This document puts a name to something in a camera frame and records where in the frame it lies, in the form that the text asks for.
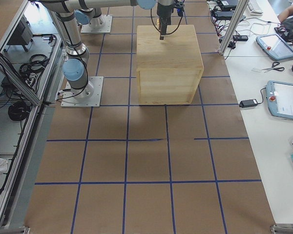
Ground black control box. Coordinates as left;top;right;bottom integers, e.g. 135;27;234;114
7;16;33;52

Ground black handled scissors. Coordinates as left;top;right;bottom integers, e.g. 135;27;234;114
262;61;285;73

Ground light wooden drawer cabinet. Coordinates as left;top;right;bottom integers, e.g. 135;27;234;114
136;25;204;105

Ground far teach pendant tablet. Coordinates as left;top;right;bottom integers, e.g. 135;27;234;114
256;34;293;61

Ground near teach pendant tablet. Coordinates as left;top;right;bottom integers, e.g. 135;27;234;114
266;80;293;120

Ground aluminium frame post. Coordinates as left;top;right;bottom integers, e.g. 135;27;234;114
218;0;249;55

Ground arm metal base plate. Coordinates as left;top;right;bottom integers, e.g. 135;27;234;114
61;76;104;108
81;15;113;34

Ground teach pendant tablet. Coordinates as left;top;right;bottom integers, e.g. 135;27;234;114
256;34;293;61
266;80;293;120

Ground coiled black cable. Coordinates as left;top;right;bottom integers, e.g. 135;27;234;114
7;101;30;122

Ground brown paper floor mat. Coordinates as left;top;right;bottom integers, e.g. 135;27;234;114
24;0;274;234

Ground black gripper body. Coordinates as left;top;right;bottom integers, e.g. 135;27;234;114
157;4;173;24

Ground black power adapter brick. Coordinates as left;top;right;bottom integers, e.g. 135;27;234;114
239;99;259;108

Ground aluminium frame rail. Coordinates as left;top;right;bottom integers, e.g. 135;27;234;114
0;0;62;227

